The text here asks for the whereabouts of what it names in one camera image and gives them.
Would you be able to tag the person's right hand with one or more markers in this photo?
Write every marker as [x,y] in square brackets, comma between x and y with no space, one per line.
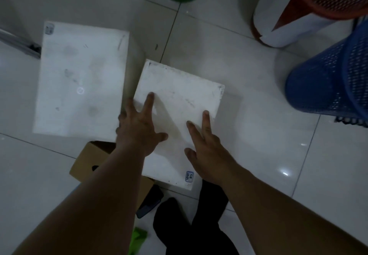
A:
[211,157]

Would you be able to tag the person's left hand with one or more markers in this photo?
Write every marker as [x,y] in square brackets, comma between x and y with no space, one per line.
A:
[136,131]

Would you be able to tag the person's left thumb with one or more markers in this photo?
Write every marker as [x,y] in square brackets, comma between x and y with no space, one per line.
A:
[162,137]

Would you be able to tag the person's right thumb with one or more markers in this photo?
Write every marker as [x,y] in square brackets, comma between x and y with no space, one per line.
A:
[190,153]

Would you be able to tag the person's left middle finger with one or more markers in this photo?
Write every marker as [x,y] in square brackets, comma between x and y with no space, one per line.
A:
[130,105]

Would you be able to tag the person's right middle finger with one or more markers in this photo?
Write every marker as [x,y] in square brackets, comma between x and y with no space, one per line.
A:
[206,122]

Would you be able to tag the small white foam box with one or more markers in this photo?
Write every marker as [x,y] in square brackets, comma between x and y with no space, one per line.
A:
[178,102]

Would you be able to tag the person's left forearm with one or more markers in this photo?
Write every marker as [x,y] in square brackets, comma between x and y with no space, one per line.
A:
[95,203]

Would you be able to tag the person's right forearm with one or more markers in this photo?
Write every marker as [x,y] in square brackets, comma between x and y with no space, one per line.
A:
[281,217]

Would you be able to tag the brown cardboard box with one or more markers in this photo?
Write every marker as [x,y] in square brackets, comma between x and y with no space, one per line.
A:
[92,157]

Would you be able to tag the large white foam box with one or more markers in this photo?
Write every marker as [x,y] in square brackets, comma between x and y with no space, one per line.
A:
[80,76]

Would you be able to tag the black smartphone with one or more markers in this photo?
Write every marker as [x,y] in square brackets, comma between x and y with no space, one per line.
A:
[151,201]

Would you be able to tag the person's legs in black trousers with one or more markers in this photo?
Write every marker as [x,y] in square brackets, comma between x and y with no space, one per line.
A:
[198,229]

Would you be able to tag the green cloth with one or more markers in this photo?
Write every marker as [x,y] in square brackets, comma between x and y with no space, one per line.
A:
[137,239]

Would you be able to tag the grey metal bar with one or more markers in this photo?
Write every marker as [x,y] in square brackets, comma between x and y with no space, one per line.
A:
[20,43]

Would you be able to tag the blue plastic mesh basket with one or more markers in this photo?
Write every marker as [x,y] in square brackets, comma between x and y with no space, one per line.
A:
[330,82]

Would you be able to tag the white paper sheet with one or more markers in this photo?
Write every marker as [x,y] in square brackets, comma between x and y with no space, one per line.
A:
[271,7]

